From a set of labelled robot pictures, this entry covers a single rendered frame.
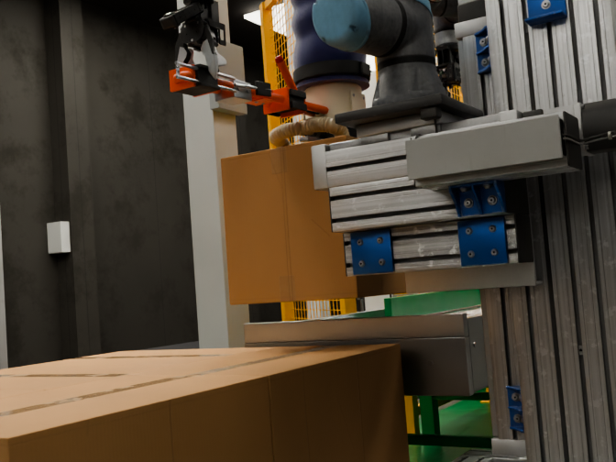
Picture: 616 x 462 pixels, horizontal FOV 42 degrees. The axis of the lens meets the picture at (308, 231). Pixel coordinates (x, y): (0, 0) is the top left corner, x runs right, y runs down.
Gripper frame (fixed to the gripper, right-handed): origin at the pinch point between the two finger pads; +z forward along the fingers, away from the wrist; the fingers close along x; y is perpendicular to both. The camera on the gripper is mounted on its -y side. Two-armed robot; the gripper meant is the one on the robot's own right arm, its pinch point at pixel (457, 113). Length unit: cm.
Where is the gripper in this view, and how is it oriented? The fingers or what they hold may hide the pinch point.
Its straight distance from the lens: 250.1
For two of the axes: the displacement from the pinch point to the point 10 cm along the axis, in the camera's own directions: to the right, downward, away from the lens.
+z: 0.9, 9.9, -0.7
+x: 8.2, -1.1, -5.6
